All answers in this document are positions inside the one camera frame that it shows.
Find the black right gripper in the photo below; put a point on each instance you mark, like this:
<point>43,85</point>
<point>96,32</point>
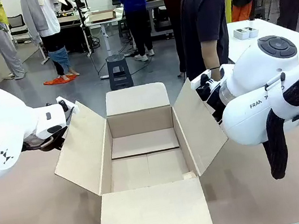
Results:
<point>213,104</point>

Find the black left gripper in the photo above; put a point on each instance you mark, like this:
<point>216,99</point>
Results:
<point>59,137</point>

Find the brown cardboard box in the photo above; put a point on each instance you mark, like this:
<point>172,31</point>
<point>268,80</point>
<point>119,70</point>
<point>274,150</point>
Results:
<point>155,214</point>

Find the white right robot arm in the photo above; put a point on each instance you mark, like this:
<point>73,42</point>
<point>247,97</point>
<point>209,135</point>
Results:
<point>253,94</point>

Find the person's right forearm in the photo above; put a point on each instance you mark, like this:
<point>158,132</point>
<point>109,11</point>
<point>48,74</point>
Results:
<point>210,55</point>

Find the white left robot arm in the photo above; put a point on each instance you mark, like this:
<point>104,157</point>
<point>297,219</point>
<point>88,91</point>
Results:
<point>3,128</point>

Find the orange cloth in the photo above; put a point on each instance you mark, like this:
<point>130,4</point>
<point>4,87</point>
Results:
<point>58,80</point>

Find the small white rectangular box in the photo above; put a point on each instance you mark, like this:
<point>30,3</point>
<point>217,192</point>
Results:
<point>252,31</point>
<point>240,34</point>

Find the black plastic stool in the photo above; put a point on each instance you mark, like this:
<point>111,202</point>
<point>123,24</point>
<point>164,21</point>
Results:
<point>119,71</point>

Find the white side table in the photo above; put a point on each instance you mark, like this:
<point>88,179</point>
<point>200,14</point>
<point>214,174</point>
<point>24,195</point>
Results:
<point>268,30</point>

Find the person in navy T-shirt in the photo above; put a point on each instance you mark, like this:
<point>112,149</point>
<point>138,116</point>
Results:
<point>201,8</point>

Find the mannequin in yellow top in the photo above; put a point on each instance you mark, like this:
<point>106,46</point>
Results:
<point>6,46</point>

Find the black mesh office chair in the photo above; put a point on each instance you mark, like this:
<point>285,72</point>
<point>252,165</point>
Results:
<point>18,27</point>

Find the black tripod stand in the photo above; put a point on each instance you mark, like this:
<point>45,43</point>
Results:
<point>83,19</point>

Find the mannequin in gray hoodie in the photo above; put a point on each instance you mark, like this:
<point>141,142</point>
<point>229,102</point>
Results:
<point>44,17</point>

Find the person in blue sweater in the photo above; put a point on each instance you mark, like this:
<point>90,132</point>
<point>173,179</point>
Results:
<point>134,11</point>

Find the white background desk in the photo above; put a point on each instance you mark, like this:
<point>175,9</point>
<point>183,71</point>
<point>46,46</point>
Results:
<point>104,23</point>

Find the flat cardboard tray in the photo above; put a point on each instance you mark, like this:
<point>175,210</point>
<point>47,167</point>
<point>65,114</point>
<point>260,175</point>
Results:
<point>102,16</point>

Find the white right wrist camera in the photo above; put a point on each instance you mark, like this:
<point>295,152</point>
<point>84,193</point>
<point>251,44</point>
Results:
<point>198,79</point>

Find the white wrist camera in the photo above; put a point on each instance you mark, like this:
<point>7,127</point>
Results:
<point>68,105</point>
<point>198,79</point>

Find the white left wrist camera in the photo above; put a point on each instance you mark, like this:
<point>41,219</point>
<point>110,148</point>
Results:
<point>68,105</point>

